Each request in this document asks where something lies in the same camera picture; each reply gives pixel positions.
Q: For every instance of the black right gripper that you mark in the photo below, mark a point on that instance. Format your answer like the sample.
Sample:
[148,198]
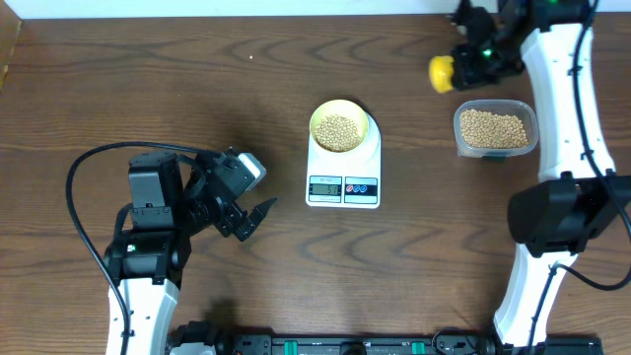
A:
[463,78]

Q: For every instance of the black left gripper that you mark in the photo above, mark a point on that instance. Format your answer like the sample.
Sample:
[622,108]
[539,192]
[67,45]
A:
[202,170]

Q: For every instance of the yellow plastic measuring scoop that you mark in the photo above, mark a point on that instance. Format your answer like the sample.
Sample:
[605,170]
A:
[441,71]

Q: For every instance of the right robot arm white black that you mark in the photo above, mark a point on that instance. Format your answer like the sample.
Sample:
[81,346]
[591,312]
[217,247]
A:
[579,191]

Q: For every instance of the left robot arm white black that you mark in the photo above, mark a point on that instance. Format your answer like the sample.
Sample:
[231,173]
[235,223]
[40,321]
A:
[174,197]

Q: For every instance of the white digital kitchen scale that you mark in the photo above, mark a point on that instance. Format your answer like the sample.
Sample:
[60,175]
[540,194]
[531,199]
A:
[350,179]

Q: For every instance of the soybeans in yellow bowl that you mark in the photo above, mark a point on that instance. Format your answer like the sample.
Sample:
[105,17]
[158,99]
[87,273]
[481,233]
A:
[337,133]

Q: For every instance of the pale yellow bowl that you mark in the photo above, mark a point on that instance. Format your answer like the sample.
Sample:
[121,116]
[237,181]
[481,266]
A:
[344,108]

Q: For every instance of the clear container of soybeans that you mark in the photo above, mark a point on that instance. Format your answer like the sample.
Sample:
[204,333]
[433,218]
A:
[496,129]

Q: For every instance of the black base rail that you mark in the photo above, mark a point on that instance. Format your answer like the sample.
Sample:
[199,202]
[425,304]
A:
[384,345]

